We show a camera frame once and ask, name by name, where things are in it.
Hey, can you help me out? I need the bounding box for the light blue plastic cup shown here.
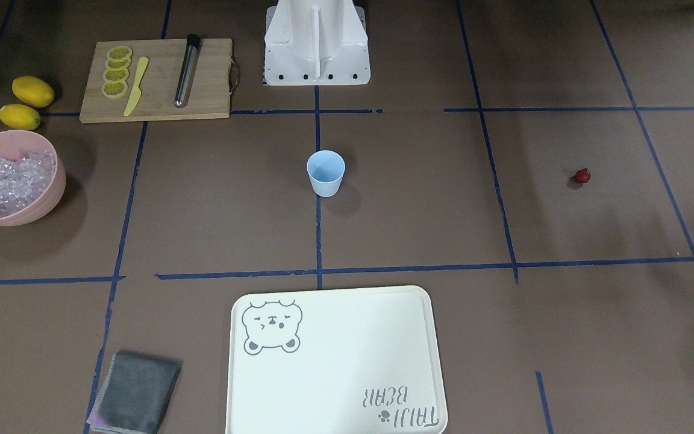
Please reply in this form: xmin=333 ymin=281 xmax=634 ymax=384
xmin=306 ymin=150 xmax=345 ymax=198

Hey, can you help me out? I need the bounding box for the whole yellow lemon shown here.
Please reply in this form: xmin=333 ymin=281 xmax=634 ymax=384
xmin=0 ymin=104 xmax=42 ymax=131
xmin=11 ymin=76 xmax=55 ymax=109

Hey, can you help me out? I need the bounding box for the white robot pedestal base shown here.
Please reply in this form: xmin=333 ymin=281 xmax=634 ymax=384
xmin=263 ymin=1 xmax=371 ymax=86

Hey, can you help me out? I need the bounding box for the grey folded cloth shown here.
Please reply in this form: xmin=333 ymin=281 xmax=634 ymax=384
xmin=86 ymin=351 xmax=181 ymax=433

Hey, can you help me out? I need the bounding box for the yellow plastic knife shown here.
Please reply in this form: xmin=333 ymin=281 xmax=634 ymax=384
xmin=123 ymin=57 xmax=149 ymax=116

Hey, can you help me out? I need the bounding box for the lemon slice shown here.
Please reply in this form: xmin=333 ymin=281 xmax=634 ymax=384
xmin=100 ymin=80 xmax=128 ymax=99
xmin=102 ymin=68 xmax=130 ymax=83
xmin=107 ymin=46 xmax=133 ymax=61
xmin=105 ymin=57 xmax=131 ymax=71

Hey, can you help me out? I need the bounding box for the steel muddler black tip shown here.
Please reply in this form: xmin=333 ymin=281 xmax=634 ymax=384
xmin=173 ymin=34 xmax=201 ymax=109

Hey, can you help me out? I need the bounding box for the bamboo cutting board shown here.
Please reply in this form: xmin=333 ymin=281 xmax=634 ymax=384
xmin=79 ymin=39 xmax=234 ymax=124

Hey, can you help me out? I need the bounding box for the pink bowl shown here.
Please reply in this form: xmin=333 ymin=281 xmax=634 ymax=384
xmin=0 ymin=131 xmax=66 ymax=226

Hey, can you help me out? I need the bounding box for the cream bear serving tray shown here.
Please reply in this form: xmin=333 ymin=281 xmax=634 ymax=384
xmin=225 ymin=285 xmax=449 ymax=433

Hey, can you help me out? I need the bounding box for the red strawberry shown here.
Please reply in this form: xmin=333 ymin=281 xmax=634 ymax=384
xmin=575 ymin=168 xmax=592 ymax=184

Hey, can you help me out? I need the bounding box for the clear ice cubes pile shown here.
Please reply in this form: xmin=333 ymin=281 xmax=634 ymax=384
xmin=0 ymin=149 xmax=56 ymax=218

